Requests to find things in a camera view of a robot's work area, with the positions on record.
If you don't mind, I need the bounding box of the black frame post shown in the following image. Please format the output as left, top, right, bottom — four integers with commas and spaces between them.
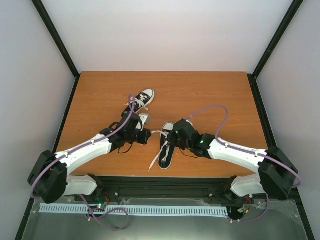
252, 0, 304, 80
31, 0, 81, 80

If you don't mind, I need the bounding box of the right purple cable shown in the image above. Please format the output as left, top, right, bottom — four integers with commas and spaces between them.
186, 104, 302, 224

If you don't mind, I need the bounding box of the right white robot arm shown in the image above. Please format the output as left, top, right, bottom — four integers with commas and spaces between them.
167, 119, 298, 201

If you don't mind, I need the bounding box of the purple cable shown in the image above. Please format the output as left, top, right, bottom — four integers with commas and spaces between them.
30, 93, 137, 200
186, 104, 302, 224

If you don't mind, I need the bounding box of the black aluminium frame rail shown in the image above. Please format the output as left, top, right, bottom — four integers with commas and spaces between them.
32, 174, 301, 208

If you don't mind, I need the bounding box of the white lace of sneaker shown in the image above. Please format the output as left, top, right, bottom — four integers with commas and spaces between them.
147, 127, 175, 173
124, 93, 151, 113

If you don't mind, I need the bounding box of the black canvas sneaker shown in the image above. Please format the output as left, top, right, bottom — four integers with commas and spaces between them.
158, 122, 175, 170
121, 88, 155, 117

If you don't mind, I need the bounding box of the right black frame post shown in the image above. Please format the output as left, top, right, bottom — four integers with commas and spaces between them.
252, 0, 304, 80

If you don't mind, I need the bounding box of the light blue slotted cable duct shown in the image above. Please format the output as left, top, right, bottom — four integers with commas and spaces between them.
38, 203, 228, 218

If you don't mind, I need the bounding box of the left black frame post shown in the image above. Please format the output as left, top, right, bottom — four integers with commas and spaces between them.
31, 0, 81, 80

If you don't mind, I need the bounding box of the green lit circuit board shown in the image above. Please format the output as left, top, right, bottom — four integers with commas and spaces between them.
94, 193, 110, 211

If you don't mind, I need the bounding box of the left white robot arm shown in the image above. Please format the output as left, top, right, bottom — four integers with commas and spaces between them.
27, 113, 152, 204

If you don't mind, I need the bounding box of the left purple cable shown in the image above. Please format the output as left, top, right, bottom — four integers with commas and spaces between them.
30, 93, 137, 200

